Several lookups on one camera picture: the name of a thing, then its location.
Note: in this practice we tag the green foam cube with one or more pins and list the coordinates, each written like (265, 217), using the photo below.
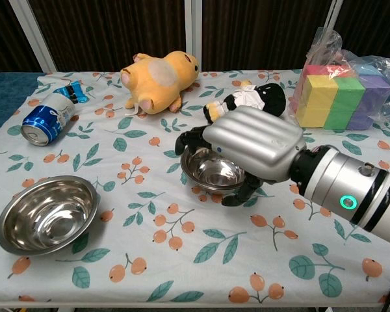
(339, 118)
(349, 94)

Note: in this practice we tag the blue and white drink can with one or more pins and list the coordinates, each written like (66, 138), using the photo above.
(48, 117)

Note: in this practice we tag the purple foam cube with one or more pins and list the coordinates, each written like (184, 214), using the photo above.
(377, 94)
(362, 120)

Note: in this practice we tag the white frame post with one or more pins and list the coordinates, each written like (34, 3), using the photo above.
(333, 14)
(193, 32)
(32, 35)

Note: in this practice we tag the yellow plush animal toy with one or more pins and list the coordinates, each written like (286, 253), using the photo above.
(159, 81)

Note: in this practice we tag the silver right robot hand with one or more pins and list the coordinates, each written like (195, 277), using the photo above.
(256, 139)

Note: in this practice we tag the red foam cube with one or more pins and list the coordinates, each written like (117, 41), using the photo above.
(325, 70)

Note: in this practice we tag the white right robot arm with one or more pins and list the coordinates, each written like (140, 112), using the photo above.
(344, 185)

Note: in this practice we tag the blue snack wrapper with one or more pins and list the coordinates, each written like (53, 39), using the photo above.
(73, 92)

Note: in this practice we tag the yellow foam cube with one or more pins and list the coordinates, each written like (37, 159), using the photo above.
(321, 92)
(312, 117)

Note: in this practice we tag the bagged colourful foam blocks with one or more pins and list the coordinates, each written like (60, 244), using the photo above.
(385, 68)

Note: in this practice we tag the floral print tablecloth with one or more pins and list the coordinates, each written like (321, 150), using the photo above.
(182, 260)

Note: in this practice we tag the blue foam cube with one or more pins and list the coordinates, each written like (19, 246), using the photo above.
(367, 70)

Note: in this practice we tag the black and white plush doll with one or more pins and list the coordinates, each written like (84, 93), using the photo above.
(269, 96)

